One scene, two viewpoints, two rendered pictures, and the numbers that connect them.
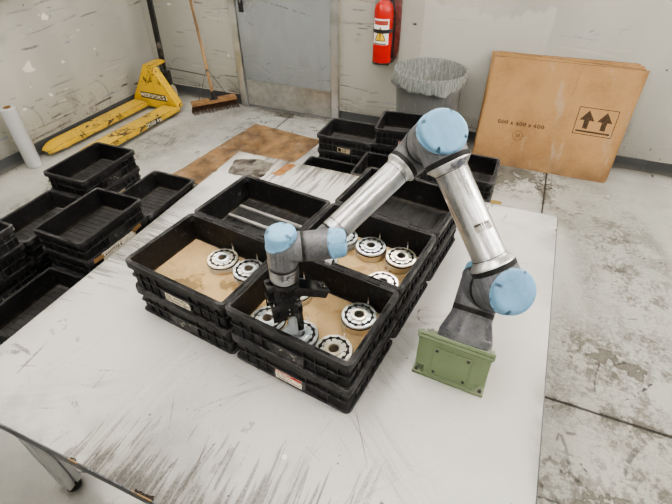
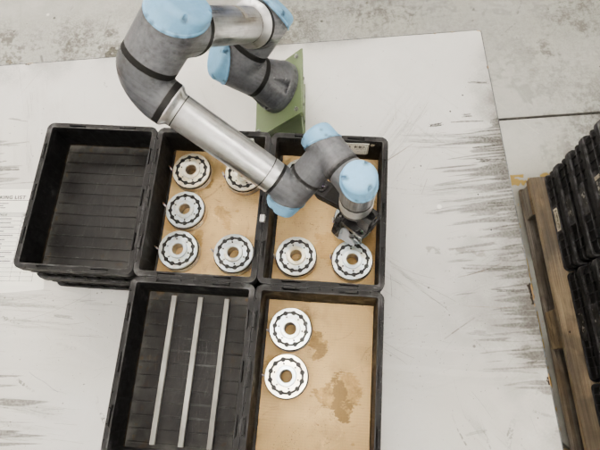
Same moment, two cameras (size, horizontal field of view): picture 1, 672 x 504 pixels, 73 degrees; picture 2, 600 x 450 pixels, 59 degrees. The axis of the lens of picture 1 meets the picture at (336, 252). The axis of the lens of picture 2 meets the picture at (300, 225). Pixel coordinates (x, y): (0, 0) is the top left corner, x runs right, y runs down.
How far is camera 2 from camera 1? 1.22 m
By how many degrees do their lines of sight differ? 58
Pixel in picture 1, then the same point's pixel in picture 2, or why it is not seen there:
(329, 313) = (304, 212)
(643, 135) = not seen: outside the picture
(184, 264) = (310, 431)
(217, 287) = (327, 356)
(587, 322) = not seen: hidden behind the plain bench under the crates
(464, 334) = (291, 73)
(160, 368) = (427, 378)
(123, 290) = not seen: outside the picture
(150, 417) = (476, 343)
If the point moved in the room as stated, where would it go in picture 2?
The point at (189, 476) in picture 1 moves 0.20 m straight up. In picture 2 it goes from (497, 269) to (523, 248)
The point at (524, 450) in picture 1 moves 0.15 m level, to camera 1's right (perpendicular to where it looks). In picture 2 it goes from (337, 49) to (316, 16)
